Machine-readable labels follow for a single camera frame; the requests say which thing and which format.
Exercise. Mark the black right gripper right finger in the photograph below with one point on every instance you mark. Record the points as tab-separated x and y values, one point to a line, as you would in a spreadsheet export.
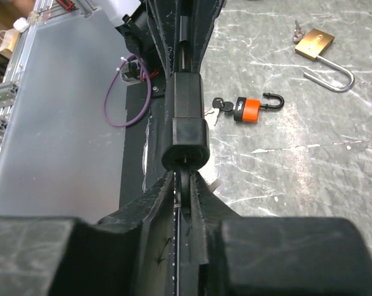
273	255

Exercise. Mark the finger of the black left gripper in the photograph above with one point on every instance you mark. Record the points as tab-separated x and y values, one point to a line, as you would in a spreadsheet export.
162	22
205	13

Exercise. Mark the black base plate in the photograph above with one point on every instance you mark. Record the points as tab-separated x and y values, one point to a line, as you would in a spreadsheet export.
142	165

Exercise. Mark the large brass padlock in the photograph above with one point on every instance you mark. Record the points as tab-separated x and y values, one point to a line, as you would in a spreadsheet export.
311	45

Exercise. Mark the aluminium frame rail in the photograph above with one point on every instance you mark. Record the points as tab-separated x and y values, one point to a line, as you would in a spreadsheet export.
42	12

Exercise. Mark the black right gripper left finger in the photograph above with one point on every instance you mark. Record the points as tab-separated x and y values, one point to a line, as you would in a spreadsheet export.
125	253

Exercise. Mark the orange black padlock with keys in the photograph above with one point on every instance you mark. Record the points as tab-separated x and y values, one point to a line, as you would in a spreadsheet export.
247	109

